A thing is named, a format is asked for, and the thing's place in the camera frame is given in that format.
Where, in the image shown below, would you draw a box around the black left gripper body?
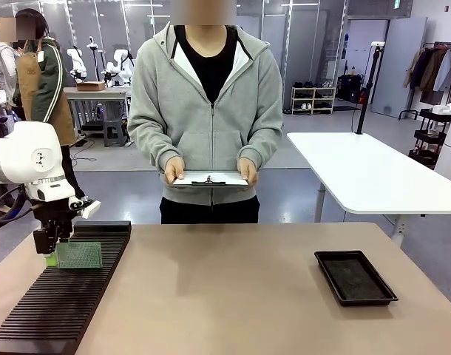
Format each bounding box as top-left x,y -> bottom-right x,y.
38,199 -> 77,232

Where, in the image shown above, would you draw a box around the person's left hand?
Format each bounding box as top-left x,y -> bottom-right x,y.
236,156 -> 260,186

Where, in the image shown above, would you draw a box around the person in grey hoodie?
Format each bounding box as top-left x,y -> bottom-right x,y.
126,20 -> 285,225

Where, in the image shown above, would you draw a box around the person's left forearm grey sleeve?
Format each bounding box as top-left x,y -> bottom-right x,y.
237,120 -> 285,172

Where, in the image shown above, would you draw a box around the white side table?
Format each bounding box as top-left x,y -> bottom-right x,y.
286,132 -> 451,238

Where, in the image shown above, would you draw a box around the black foam tray pad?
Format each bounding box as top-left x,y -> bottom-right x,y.
323,258 -> 387,301

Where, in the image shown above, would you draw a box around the black utility cart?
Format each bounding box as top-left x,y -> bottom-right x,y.
407,106 -> 451,168

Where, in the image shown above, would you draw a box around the person in brown apron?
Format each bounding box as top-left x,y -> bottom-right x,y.
12,7 -> 87,201

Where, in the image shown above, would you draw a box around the green PCB board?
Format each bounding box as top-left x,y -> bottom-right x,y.
56,241 -> 103,270

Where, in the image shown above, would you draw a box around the black luggage pile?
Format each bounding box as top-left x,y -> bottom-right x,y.
337,72 -> 367,104

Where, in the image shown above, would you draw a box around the coat rack with jackets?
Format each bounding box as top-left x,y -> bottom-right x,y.
398,41 -> 451,121

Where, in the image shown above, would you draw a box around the grey background workbench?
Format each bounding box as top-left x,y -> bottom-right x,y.
64,86 -> 132,138

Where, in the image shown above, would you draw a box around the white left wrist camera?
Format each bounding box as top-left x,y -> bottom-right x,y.
67,195 -> 102,220

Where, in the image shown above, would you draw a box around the black pole with camera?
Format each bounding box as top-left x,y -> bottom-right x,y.
355,41 -> 386,135

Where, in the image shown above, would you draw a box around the black plastic tray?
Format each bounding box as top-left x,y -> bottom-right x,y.
313,250 -> 400,308

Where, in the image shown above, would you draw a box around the clipboard with white paper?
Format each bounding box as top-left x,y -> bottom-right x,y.
172,170 -> 251,189

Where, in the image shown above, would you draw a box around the person's right forearm grey sleeve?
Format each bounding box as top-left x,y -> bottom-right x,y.
126,120 -> 183,174

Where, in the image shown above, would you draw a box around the person's right hand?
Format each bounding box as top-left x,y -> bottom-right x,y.
163,156 -> 186,186

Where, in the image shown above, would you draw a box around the wooden shoe rack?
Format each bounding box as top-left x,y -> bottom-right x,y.
291,81 -> 338,116

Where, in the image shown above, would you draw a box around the black slotted PCB rack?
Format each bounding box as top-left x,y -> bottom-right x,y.
0,220 -> 132,355

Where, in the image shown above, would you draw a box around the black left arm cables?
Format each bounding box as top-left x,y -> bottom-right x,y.
0,183 -> 42,231

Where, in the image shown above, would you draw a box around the grey plastic stool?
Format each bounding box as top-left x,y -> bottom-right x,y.
103,119 -> 128,148

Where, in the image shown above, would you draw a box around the brown cardboard box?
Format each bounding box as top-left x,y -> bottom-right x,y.
75,81 -> 106,92

